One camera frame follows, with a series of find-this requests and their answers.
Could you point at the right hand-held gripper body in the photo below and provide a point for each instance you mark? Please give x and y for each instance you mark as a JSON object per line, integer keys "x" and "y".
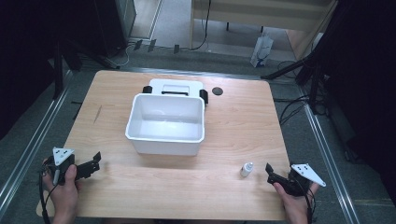
{"x": 306, "y": 174}

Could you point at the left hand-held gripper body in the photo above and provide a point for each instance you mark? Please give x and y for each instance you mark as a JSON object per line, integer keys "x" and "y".
{"x": 59, "y": 155}

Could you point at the small white dropper bottle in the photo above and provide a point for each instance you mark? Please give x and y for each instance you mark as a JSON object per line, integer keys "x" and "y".
{"x": 246, "y": 170}

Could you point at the person's right hand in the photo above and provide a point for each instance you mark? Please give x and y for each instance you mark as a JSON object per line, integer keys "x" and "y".
{"x": 294, "y": 203}

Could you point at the person's left hand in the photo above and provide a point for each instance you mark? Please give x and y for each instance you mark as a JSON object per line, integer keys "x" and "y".
{"x": 63, "y": 194}

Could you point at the white plastic storage box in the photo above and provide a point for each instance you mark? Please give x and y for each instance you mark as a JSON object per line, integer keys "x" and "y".
{"x": 168, "y": 124}

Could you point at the black round table grommet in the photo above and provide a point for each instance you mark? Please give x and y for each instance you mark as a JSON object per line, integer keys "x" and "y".
{"x": 217, "y": 91}

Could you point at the black metal stand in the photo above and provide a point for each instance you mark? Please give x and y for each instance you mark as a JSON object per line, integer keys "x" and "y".
{"x": 292, "y": 67}

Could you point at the white box lid black latches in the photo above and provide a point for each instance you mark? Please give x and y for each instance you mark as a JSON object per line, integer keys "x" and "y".
{"x": 174, "y": 84}

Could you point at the white paper bag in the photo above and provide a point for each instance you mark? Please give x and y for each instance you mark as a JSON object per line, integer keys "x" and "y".
{"x": 261, "y": 51}

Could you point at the dark cabinet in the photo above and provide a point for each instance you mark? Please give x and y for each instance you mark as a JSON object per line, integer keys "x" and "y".
{"x": 116, "y": 25}

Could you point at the light wooden bench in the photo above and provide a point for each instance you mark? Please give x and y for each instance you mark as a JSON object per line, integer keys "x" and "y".
{"x": 264, "y": 15}

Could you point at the metal floor rail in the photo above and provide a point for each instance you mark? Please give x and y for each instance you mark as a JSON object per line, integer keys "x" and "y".
{"x": 330, "y": 161}
{"x": 31, "y": 146}

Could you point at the black upright post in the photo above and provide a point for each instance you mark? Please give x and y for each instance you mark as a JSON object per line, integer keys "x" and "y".
{"x": 58, "y": 71}

